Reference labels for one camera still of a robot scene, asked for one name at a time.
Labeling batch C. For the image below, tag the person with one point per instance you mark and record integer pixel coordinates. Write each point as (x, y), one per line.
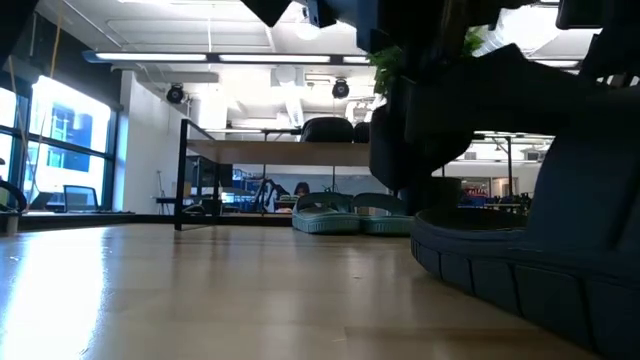
(301, 189)

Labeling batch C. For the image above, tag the black frame background table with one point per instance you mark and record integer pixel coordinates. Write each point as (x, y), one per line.
(509, 165)

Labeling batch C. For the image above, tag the dark laptop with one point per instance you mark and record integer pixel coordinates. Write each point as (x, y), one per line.
(80, 199)

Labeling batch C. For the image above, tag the large black-framed window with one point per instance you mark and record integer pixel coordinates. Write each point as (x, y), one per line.
(70, 120)

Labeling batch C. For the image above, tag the green potted plant black pot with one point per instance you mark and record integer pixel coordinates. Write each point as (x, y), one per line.
(387, 67)

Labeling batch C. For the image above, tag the black metal rig frame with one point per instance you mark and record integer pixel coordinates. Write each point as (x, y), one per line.
(100, 220)

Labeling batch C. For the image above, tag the black round ceiling camera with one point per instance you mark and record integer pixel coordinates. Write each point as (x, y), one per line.
(176, 94)
(341, 89)

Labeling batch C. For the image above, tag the long ceiling light strip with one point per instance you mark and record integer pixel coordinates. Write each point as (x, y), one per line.
(150, 57)
(557, 63)

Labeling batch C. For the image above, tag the wooden shelf black frame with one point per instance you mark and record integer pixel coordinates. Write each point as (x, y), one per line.
(280, 152)

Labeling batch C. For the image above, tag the teal slide sandal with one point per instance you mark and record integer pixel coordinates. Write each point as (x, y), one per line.
(385, 222)
(325, 220)

